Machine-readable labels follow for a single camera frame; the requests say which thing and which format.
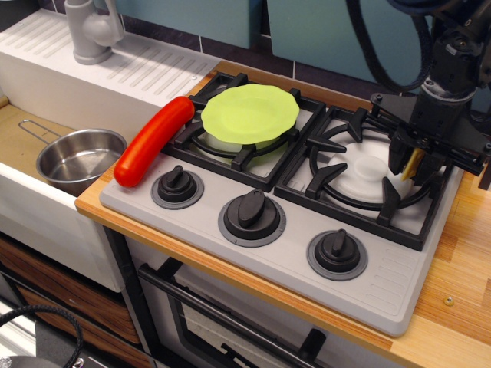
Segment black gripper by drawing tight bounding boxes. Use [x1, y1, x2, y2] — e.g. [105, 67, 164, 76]
[371, 91, 490, 186]

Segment yellow cheese wedge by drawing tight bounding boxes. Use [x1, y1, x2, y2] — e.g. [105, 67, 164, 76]
[401, 148, 425, 181]

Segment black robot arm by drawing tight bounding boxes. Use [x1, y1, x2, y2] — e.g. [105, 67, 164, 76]
[347, 1, 490, 186]

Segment light green plate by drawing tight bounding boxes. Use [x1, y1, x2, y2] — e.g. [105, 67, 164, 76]
[201, 84, 300, 145]

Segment red toy sausage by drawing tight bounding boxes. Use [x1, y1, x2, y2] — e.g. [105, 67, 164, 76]
[114, 96, 195, 187]

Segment small steel pot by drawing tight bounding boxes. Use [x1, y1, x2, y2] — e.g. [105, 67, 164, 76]
[18, 120, 127, 197]

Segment white sink unit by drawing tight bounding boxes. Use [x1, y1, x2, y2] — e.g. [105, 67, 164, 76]
[1, 10, 219, 292]

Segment black right burner grate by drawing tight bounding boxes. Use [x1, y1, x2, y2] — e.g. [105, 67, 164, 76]
[275, 107, 462, 251]

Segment black burner grate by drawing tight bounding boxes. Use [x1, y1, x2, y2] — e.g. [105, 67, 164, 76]
[275, 107, 462, 251]
[163, 72, 327, 194]

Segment black right stove knob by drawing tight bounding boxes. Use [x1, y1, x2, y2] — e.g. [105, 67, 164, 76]
[307, 229, 368, 281]

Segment black stove knob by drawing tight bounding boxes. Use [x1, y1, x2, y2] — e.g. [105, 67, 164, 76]
[307, 229, 368, 281]
[218, 189, 286, 248]
[151, 165, 204, 210]

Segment grey toy stove top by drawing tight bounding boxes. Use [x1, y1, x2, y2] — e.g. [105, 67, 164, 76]
[100, 141, 452, 336]

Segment black left burner grate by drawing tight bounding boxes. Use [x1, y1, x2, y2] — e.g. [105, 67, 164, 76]
[163, 72, 327, 194]

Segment black middle stove knob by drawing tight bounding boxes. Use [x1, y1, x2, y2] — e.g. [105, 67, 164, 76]
[218, 189, 286, 248]

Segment black left stove knob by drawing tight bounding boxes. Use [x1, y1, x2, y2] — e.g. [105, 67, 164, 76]
[151, 165, 204, 210]

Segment grey toy faucet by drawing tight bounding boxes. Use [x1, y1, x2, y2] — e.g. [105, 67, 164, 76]
[64, 0, 124, 65]

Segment wooden drawer fronts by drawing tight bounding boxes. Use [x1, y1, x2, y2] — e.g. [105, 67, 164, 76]
[1, 234, 152, 367]

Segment teal right wall cabinet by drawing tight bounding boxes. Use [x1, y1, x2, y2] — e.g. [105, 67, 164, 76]
[266, 1, 420, 99]

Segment oven door with black handle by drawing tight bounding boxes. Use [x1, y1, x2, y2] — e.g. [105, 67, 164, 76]
[126, 237, 388, 368]

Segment black braided cable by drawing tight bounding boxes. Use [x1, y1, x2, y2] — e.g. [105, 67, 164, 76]
[0, 304, 85, 368]

